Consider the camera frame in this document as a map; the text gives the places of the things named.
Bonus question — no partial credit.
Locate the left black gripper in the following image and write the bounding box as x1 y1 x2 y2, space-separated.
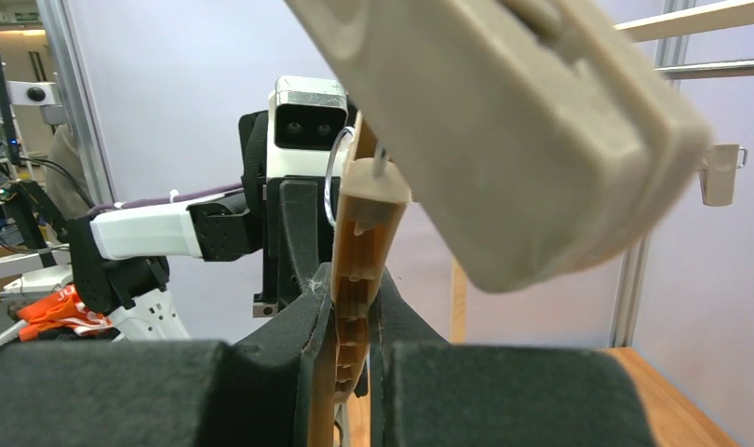
238 111 333 317

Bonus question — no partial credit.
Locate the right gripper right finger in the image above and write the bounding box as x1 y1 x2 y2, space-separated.
369 273 655 447

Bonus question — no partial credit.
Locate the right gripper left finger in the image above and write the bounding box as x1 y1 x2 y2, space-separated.
0 264 334 446

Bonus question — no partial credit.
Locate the beige clip hanger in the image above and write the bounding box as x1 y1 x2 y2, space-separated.
697 143 748 207
289 1 712 446

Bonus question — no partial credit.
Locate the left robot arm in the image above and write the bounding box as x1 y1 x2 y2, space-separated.
15 111 339 343

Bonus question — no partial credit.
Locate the wooden clothes rack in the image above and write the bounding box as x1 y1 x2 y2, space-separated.
422 1 754 293

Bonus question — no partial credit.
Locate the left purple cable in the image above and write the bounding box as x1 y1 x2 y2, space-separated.
87 182 246 217

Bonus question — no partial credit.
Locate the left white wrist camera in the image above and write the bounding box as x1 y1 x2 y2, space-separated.
266 75 348 179

